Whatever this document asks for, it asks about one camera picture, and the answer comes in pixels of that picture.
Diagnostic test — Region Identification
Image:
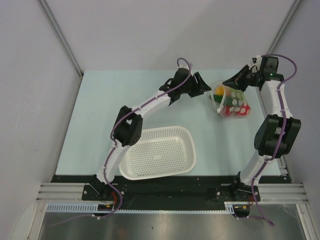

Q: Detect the right aluminium frame post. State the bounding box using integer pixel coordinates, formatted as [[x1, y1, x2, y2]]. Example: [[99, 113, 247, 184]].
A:
[[265, 0, 303, 55]]

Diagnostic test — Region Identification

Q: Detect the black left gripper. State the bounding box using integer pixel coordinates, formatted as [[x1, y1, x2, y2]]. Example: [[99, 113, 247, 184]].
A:
[[179, 72, 211, 98]]

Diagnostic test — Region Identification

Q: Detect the left aluminium frame post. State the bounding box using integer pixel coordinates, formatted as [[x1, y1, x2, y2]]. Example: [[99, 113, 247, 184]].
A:
[[36, 0, 84, 79]]

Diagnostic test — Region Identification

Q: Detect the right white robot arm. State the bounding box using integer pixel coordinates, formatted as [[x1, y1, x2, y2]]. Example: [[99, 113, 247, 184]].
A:
[[222, 54, 301, 201]]

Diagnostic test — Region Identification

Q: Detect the white slotted cable duct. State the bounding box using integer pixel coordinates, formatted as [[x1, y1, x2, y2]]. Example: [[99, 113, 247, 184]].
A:
[[45, 202, 251, 215]]

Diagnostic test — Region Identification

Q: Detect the clear polka dot zip bag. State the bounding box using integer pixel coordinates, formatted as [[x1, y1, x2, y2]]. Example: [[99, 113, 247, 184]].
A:
[[208, 80, 251, 118]]

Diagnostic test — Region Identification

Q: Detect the red fake pepper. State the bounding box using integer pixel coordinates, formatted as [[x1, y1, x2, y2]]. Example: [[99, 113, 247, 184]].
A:
[[220, 104, 251, 117]]

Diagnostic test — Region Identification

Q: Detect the aluminium front rail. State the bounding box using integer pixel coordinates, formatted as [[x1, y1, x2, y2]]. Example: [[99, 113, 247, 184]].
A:
[[36, 183, 309, 204]]

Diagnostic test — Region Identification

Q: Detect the orange yellow fake fruit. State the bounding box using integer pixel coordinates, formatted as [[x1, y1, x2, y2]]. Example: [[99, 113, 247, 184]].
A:
[[215, 85, 225, 96]]

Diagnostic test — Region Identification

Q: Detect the green fake cucumber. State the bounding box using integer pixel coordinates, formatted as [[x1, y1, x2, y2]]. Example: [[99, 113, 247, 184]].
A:
[[211, 94, 224, 104]]

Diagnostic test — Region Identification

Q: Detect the white perforated plastic basket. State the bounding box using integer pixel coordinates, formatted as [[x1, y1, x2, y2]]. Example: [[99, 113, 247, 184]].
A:
[[119, 126, 197, 181]]

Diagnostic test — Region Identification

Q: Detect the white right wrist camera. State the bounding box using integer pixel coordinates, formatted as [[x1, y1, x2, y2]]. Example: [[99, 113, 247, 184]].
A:
[[250, 55, 262, 69]]

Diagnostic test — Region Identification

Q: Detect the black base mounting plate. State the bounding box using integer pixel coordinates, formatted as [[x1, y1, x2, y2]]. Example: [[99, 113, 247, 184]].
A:
[[51, 174, 293, 218]]

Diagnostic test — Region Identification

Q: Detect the green fake fruit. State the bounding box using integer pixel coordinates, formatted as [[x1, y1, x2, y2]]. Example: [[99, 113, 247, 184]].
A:
[[224, 87, 245, 107]]

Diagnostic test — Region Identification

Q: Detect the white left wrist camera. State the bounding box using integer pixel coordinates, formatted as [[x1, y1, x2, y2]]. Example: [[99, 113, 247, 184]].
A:
[[178, 62, 193, 72]]

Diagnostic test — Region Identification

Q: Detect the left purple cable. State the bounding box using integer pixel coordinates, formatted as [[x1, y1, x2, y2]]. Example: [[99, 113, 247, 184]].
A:
[[48, 57, 195, 227]]

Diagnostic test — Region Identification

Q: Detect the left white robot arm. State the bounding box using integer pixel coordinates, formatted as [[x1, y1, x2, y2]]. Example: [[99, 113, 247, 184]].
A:
[[89, 66, 212, 200]]

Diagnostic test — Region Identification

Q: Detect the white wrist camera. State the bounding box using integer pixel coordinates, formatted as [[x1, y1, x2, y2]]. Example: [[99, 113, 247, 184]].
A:
[[178, 62, 193, 72], [250, 55, 262, 69]]

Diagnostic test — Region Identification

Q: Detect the aluminium frame post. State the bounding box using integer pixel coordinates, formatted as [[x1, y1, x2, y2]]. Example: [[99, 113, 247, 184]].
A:
[[36, 0, 84, 79], [265, 0, 303, 55]]

